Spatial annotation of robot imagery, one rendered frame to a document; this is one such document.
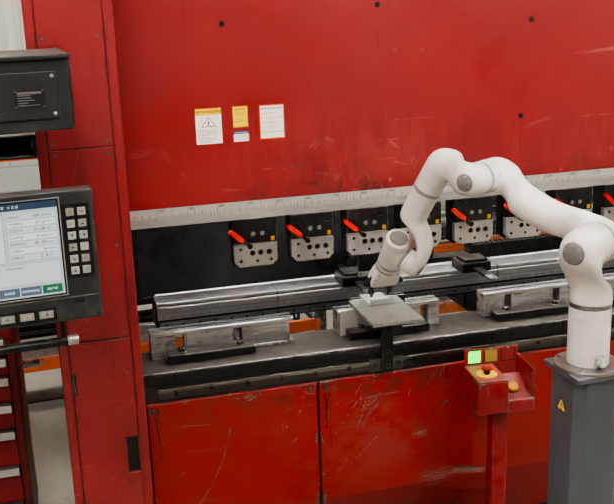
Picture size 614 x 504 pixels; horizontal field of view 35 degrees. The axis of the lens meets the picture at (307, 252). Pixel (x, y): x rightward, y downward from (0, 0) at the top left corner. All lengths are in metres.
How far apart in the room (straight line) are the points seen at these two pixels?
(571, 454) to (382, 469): 0.87
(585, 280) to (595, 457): 0.54
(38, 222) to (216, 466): 1.21
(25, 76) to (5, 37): 4.62
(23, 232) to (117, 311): 0.55
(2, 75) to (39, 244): 0.44
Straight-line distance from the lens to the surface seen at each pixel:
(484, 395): 3.37
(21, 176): 7.31
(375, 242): 3.40
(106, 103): 2.92
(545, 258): 4.05
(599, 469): 3.03
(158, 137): 3.16
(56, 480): 4.56
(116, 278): 3.03
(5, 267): 2.64
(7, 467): 3.65
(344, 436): 3.50
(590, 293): 2.82
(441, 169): 3.01
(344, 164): 3.31
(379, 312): 3.34
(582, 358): 2.89
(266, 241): 3.29
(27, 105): 2.59
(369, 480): 3.61
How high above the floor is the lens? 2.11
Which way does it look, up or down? 16 degrees down
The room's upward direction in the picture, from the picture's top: 2 degrees counter-clockwise
